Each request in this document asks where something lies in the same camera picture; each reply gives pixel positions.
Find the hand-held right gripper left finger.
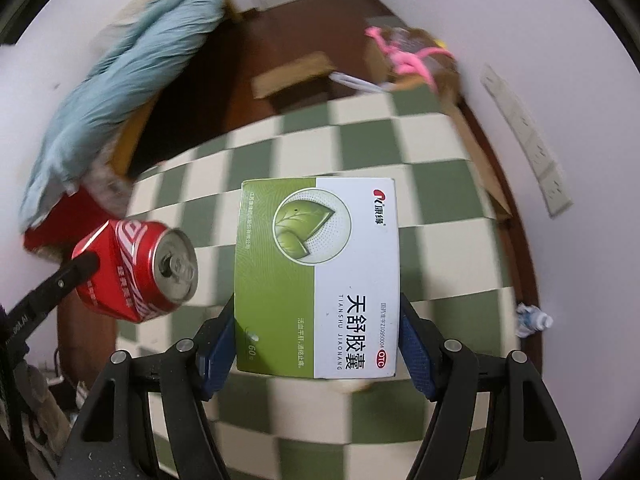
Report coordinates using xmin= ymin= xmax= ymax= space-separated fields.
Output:
xmin=57 ymin=294 xmax=237 ymax=480

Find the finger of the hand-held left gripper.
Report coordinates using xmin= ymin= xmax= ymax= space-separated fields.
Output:
xmin=22 ymin=252 xmax=101 ymax=322

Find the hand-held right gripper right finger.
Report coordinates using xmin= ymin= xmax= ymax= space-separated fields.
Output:
xmin=398 ymin=296 xmax=584 ymax=480

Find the red soda can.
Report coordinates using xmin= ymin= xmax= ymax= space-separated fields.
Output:
xmin=71 ymin=220 xmax=199 ymax=325

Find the green white medicine box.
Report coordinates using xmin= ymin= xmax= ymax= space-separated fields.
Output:
xmin=234 ymin=177 xmax=401 ymax=380

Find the red blanket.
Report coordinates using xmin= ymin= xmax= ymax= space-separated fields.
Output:
xmin=22 ymin=187 xmax=132 ymax=262

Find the grey white shoe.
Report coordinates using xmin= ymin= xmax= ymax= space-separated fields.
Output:
xmin=21 ymin=361 xmax=78 ymax=450

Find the patterned beige bed sheet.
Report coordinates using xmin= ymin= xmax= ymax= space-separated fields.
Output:
xmin=84 ymin=159 xmax=135 ymax=212

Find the crumpled clear plastic bottle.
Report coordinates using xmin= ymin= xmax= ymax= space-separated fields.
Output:
xmin=515 ymin=302 xmax=555 ymax=339

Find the green white checkered tablecloth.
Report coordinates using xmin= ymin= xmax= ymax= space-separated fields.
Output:
xmin=115 ymin=92 xmax=517 ymax=480

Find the wooden table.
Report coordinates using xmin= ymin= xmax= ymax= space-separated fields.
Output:
xmin=440 ymin=95 xmax=514 ymax=224

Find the light blue duvet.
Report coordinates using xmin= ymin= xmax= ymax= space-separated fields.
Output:
xmin=17 ymin=0 xmax=229 ymax=234

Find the open cardboard box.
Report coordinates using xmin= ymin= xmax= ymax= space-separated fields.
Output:
xmin=365 ymin=27 xmax=462 ymax=107

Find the white paper strip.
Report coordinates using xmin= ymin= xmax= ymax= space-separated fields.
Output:
xmin=328 ymin=72 xmax=392 ymax=94

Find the small wooden stool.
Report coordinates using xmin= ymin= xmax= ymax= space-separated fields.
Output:
xmin=251 ymin=51 xmax=337 ymax=100

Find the pink plush toy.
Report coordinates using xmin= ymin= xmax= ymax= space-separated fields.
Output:
xmin=365 ymin=26 xmax=454 ymax=92

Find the wooden bed frame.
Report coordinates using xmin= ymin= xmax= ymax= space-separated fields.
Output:
xmin=109 ymin=99 xmax=162 ymax=182

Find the white wall socket strip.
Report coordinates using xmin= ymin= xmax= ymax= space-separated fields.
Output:
xmin=480 ymin=64 xmax=574 ymax=219

